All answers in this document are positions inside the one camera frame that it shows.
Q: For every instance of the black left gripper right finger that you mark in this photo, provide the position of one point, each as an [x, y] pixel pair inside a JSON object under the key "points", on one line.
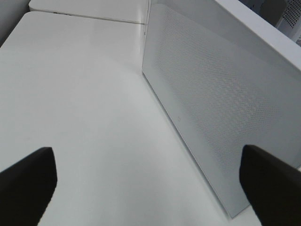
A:
{"points": [[272, 187]]}

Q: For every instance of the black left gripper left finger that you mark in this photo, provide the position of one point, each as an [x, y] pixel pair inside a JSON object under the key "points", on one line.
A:
{"points": [[27, 187]]}

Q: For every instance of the white microwave door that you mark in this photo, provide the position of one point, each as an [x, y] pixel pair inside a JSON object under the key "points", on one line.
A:
{"points": [[226, 78]]}

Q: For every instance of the white microwave oven body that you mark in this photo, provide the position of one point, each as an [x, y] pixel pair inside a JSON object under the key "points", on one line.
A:
{"points": [[267, 17]]}

